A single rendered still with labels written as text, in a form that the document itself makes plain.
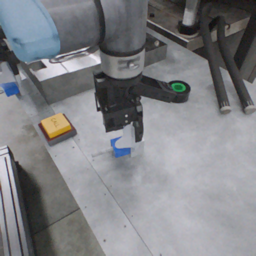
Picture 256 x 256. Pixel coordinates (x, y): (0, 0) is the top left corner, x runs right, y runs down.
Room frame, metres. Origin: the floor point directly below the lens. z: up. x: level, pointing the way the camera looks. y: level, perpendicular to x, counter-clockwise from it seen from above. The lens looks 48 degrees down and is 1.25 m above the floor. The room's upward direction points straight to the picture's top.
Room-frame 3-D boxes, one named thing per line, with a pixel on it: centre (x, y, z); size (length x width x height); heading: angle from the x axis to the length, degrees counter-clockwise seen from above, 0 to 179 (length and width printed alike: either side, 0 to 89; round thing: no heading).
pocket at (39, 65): (0.60, 0.28, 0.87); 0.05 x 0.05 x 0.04; 35
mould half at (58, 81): (0.77, 0.12, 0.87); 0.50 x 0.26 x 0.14; 125
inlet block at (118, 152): (0.33, 0.03, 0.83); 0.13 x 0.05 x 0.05; 111
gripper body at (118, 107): (0.33, 0.02, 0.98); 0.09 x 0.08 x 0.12; 111
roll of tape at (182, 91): (0.57, -0.16, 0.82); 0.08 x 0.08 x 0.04
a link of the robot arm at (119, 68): (0.33, 0.01, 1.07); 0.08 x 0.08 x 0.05
